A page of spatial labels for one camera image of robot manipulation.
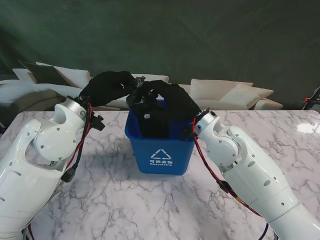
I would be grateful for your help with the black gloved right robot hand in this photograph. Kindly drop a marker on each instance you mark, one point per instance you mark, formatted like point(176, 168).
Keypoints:
point(180, 102)

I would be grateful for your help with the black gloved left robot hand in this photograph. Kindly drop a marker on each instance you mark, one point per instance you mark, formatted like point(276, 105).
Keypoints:
point(107, 87)

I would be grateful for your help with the black plastic garbage bag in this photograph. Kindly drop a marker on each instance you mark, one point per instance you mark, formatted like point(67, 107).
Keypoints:
point(155, 125)

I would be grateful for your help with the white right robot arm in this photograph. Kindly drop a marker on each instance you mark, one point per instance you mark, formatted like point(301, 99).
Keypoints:
point(250, 170)

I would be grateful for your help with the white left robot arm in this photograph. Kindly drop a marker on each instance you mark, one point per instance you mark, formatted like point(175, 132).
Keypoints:
point(50, 142)

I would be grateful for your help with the blue plastic recycling bin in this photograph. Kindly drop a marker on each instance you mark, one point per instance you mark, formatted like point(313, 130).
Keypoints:
point(162, 160)

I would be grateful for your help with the white sofa back cushion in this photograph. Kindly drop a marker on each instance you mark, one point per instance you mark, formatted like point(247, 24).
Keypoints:
point(22, 73)
point(80, 77)
point(160, 77)

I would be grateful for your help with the dark grey cushion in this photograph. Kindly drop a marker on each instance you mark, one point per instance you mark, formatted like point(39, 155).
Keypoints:
point(47, 73)

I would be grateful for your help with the beige cushion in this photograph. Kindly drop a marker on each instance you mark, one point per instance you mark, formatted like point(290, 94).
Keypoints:
point(247, 93)

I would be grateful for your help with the long white sofa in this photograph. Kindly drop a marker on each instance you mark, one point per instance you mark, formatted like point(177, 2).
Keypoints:
point(15, 86)

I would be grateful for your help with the black tripod with orange clip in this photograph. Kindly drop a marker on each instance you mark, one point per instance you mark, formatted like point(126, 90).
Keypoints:
point(315, 93)

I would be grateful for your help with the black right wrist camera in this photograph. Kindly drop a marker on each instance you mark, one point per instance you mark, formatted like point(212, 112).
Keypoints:
point(188, 133)

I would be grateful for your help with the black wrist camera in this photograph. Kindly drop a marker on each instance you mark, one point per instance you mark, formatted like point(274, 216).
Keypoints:
point(188, 133)
point(98, 123)

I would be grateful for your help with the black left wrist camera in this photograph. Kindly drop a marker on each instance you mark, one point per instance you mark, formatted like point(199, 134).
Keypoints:
point(98, 123)

